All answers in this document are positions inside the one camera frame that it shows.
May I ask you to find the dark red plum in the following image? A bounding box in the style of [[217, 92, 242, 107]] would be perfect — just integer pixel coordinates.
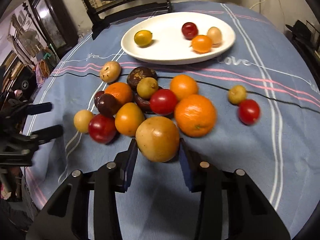
[[181, 22, 199, 40]]

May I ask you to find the orange tangerine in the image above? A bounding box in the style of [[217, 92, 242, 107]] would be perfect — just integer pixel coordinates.
[[104, 82, 133, 107]]

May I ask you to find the large orange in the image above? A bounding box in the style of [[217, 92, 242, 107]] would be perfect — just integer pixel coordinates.
[[174, 94, 217, 138]]

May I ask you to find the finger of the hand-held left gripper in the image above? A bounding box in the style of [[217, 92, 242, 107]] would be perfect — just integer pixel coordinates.
[[5, 99, 53, 117], [22, 124, 63, 145]]

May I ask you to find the beige brown-spotted fruit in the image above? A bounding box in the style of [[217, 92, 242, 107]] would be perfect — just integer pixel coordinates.
[[99, 61, 122, 83]]

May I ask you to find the blue striped tablecloth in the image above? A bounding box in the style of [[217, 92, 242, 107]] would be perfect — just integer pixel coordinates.
[[21, 1, 320, 240]]

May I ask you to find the red round plum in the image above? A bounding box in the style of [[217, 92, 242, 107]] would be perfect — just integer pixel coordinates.
[[88, 114, 118, 144]]

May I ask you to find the small beige fruit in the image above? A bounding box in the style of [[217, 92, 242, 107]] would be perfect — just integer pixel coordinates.
[[73, 109, 95, 133]]

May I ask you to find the dark purple plum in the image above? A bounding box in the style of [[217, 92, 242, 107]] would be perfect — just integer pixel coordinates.
[[97, 93, 120, 117]]

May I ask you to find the large beige round fruit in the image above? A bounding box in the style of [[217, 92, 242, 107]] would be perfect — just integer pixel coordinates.
[[135, 116, 180, 163]]

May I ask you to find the small yellow green fruit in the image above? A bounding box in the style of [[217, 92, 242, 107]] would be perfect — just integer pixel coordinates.
[[227, 85, 247, 105]]

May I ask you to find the yellow orange persimmon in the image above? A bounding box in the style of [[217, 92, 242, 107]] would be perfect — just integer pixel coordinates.
[[114, 102, 145, 137]]

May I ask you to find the yellow green citrus fruit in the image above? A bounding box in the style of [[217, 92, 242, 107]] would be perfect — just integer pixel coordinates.
[[134, 30, 153, 47]]

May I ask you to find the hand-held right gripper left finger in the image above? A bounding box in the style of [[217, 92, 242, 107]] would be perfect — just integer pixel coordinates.
[[26, 138, 139, 240]]

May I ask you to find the electric fan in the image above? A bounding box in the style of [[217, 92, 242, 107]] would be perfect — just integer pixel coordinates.
[[15, 29, 41, 55]]

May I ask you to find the red tomato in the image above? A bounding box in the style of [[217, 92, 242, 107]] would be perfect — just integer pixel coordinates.
[[237, 99, 260, 125], [149, 89, 178, 115]]

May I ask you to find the white oval plate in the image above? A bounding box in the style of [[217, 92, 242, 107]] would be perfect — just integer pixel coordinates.
[[120, 12, 236, 65]]

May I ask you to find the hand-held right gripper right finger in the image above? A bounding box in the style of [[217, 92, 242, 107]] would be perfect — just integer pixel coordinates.
[[179, 138, 292, 240]]

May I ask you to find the pale beige fruit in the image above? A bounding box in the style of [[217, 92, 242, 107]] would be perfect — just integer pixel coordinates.
[[207, 27, 222, 47]]

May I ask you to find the black hat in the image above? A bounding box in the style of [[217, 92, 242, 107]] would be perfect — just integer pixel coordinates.
[[286, 20, 320, 46]]

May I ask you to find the thin black cable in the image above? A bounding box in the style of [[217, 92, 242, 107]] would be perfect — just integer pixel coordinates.
[[50, 72, 320, 114]]

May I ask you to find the small orange fruit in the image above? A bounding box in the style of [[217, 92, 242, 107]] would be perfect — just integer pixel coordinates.
[[191, 35, 213, 54]]

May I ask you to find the small dark plum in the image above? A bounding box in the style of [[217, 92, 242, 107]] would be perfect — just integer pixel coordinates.
[[94, 90, 105, 107]]

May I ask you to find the medium orange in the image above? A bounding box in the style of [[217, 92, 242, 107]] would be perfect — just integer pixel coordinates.
[[170, 74, 199, 101]]

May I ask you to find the green yellow round fruit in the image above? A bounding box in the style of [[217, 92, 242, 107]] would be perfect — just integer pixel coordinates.
[[137, 77, 159, 99]]

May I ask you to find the dark brown passion fruit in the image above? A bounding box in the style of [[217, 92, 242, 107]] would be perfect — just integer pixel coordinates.
[[127, 66, 158, 90]]

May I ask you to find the dark wooden glass cabinet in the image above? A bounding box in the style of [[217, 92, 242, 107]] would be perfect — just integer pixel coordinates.
[[27, 0, 79, 53]]

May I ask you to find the dark brown wrinkled fruit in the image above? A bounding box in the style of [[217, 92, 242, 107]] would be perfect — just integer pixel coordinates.
[[134, 92, 155, 114]]

